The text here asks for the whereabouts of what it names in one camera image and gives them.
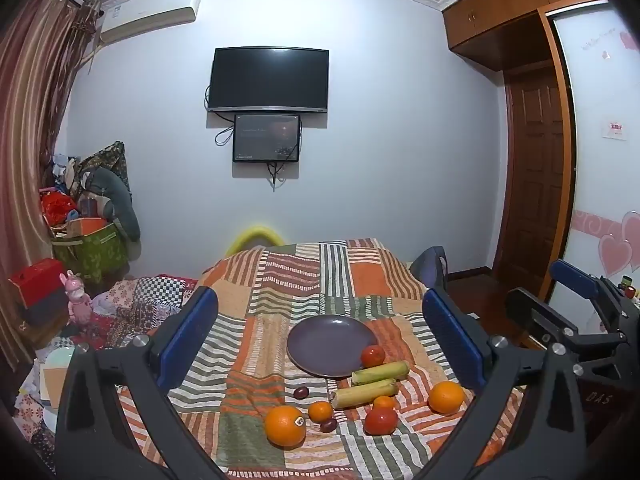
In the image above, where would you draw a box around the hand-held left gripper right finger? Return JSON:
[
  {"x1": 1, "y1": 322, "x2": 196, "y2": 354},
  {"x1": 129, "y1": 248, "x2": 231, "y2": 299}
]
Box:
[{"x1": 420, "y1": 288, "x2": 587, "y2": 480}]

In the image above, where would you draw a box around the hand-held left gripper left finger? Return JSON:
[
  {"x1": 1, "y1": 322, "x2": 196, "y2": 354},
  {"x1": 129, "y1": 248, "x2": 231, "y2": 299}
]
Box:
[{"x1": 55, "y1": 286, "x2": 226, "y2": 480}]

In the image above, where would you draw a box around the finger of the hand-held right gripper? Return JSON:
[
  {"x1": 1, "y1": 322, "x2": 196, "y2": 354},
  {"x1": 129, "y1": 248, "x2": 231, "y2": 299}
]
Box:
[
  {"x1": 505, "y1": 286, "x2": 582, "y2": 348},
  {"x1": 549, "y1": 259, "x2": 640, "y2": 335}
]

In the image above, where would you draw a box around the greenish sugarcane piece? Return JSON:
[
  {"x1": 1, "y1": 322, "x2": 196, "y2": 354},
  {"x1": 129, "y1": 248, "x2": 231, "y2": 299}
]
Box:
[{"x1": 351, "y1": 360, "x2": 411, "y2": 387}]

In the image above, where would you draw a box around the purple plate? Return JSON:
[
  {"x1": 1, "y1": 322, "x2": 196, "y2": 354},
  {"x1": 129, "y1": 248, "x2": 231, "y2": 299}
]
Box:
[{"x1": 286, "y1": 314, "x2": 383, "y2": 379}]

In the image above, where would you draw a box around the large orange with sticker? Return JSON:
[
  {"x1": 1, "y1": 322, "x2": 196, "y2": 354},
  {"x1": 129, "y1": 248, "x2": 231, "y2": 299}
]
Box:
[{"x1": 264, "y1": 405, "x2": 307, "y2": 449}]

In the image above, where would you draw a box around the checkered patchwork quilt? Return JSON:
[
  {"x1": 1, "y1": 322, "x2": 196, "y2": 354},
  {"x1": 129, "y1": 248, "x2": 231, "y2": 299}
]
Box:
[{"x1": 89, "y1": 275, "x2": 199, "y2": 352}]

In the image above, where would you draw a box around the dark blue bag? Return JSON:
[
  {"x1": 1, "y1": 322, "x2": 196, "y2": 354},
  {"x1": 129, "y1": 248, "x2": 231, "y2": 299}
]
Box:
[{"x1": 412, "y1": 246, "x2": 449, "y2": 287}]

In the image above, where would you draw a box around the white wardrobe door with hearts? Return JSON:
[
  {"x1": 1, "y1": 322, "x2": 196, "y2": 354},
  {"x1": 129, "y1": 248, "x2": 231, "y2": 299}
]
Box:
[{"x1": 552, "y1": 2, "x2": 640, "y2": 311}]

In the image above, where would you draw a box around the brown wooden door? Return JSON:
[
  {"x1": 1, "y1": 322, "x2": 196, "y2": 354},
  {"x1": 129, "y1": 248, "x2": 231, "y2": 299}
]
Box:
[{"x1": 492, "y1": 67, "x2": 567, "y2": 291}]

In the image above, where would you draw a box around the yellow curved cushion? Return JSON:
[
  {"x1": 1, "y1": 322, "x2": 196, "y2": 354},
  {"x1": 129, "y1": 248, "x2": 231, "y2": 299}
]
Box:
[{"x1": 225, "y1": 225, "x2": 286, "y2": 257}]

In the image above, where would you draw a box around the striped patchwork blanket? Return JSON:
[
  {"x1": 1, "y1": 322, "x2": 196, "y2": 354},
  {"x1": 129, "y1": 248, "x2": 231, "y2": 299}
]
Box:
[{"x1": 115, "y1": 237, "x2": 526, "y2": 480}]

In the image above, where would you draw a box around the pink rabbit toy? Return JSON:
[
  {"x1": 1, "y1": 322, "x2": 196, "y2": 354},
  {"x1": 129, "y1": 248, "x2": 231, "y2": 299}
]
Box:
[{"x1": 60, "y1": 270, "x2": 94, "y2": 329}]

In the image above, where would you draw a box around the green patterned storage box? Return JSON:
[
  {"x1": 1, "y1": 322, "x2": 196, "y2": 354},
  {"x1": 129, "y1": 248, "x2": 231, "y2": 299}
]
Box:
[{"x1": 51, "y1": 219, "x2": 129, "y2": 282}]

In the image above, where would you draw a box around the grey plush toy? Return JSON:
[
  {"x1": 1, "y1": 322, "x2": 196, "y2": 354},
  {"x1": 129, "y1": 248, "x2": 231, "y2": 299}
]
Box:
[{"x1": 82, "y1": 166, "x2": 142, "y2": 242}]

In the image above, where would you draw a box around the red box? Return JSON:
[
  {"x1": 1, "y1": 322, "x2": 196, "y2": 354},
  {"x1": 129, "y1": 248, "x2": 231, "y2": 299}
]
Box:
[{"x1": 8, "y1": 258, "x2": 67, "y2": 309}]

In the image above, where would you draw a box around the red plastic bag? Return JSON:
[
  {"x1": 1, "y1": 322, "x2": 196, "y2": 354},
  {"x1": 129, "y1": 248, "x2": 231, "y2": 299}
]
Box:
[{"x1": 41, "y1": 191, "x2": 79, "y2": 227}]

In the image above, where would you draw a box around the floral cloth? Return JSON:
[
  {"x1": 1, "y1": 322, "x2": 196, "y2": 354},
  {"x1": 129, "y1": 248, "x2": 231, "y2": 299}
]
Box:
[{"x1": 14, "y1": 370, "x2": 57, "y2": 463}]

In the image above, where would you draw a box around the dark patterned cloth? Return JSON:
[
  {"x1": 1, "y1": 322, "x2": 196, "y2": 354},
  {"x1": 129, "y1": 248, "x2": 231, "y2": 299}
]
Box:
[{"x1": 79, "y1": 141, "x2": 132, "y2": 196}]

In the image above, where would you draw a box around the brown striped curtain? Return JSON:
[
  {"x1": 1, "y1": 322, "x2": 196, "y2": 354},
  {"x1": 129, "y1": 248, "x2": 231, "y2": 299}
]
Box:
[{"x1": 0, "y1": 0, "x2": 101, "y2": 376}]

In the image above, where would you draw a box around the wooden overhead cabinet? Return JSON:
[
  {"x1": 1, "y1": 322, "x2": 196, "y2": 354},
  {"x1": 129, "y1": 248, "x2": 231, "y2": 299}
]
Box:
[{"x1": 442, "y1": 0, "x2": 608, "y2": 73}]

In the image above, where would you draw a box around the white air conditioner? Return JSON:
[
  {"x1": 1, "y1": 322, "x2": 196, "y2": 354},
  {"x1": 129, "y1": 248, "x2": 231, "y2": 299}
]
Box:
[{"x1": 99, "y1": 0, "x2": 202, "y2": 47}]

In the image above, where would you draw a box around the black monitor cable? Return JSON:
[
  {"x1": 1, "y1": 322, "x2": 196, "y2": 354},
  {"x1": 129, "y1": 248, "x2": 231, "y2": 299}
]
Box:
[{"x1": 266, "y1": 160, "x2": 287, "y2": 194}]

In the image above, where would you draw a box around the black television cable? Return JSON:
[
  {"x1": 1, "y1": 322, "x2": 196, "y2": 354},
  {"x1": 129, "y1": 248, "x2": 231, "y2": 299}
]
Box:
[{"x1": 203, "y1": 84, "x2": 236, "y2": 147}]

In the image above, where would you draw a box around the small black wall monitor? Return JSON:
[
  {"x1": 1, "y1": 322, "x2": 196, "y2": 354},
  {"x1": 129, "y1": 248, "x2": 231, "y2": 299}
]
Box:
[{"x1": 232, "y1": 114, "x2": 301, "y2": 163}]

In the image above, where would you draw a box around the wall-mounted black television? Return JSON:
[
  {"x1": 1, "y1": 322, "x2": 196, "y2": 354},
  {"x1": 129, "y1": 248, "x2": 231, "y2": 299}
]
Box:
[{"x1": 207, "y1": 47, "x2": 330, "y2": 113}]

